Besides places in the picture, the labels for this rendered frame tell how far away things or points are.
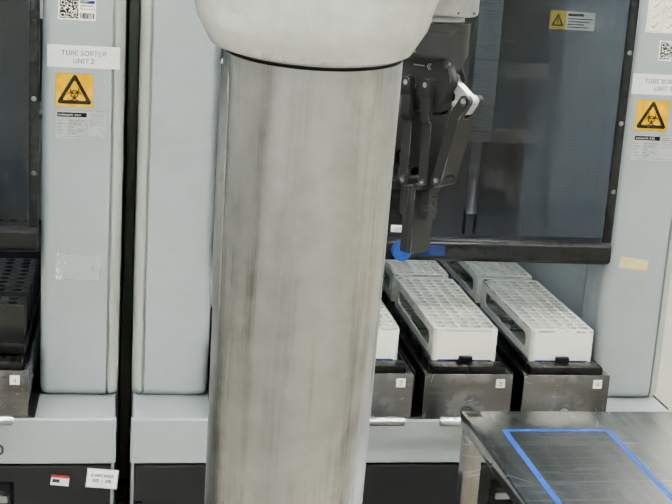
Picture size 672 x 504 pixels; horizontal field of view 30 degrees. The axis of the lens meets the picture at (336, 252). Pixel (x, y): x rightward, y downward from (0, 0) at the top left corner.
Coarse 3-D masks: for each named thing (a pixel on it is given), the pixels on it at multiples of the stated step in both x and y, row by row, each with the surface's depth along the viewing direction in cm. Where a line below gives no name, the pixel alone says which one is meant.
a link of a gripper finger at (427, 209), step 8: (432, 176) 126; (448, 176) 126; (432, 184) 126; (424, 192) 127; (432, 192) 127; (424, 200) 127; (432, 200) 128; (424, 208) 128; (432, 208) 128; (424, 216) 128; (432, 216) 128
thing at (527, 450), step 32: (480, 416) 166; (512, 416) 167; (544, 416) 168; (576, 416) 169; (608, 416) 169; (640, 416) 170; (480, 448) 158; (512, 448) 156; (544, 448) 157; (576, 448) 157; (608, 448) 158; (640, 448) 159; (512, 480) 147; (544, 480) 147; (576, 480) 148; (608, 480) 148; (640, 480) 149
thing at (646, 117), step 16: (656, 0) 186; (656, 16) 187; (656, 32) 187; (640, 112) 190; (656, 112) 190; (640, 128) 191; (656, 128) 191; (640, 144) 191; (656, 144) 192; (640, 160) 192; (656, 160) 192; (624, 256) 195
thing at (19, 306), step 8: (0, 304) 181; (8, 304) 181; (16, 304) 182; (24, 304) 182; (0, 312) 181; (8, 312) 181; (16, 312) 182; (24, 312) 182; (0, 320) 182; (8, 320) 182; (16, 320) 182; (24, 320) 182; (0, 328) 182; (8, 328) 182; (16, 328) 182; (24, 328) 182; (0, 336) 182; (8, 336) 182; (16, 336) 182; (24, 336) 183
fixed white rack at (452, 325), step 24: (408, 288) 210; (432, 288) 211; (456, 288) 212; (408, 312) 209; (432, 312) 198; (456, 312) 198; (480, 312) 198; (432, 336) 189; (456, 336) 189; (480, 336) 189; (480, 360) 190
